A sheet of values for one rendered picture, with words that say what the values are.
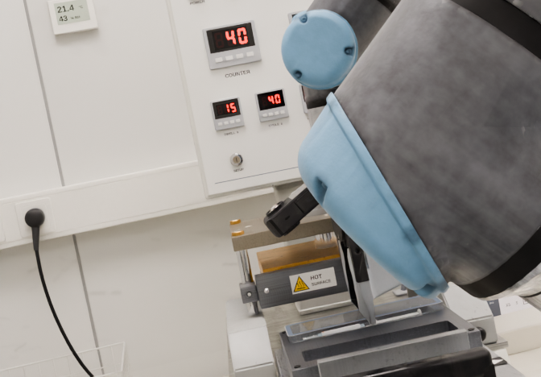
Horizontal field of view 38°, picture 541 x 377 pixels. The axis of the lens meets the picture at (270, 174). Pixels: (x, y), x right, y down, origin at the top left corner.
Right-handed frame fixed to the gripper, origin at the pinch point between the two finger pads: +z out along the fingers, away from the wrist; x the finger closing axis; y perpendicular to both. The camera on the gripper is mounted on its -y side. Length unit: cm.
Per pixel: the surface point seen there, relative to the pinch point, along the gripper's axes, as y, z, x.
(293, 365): -9.5, 1.6, -10.8
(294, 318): -5.8, 8.1, 36.3
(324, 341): -5.3, 1.6, -4.3
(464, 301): 13.8, 2.9, 4.5
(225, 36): -8, -39, 34
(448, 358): 3.6, 0.2, -23.4
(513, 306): 39, 21, 60
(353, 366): -4.0, 1.2, -16.7
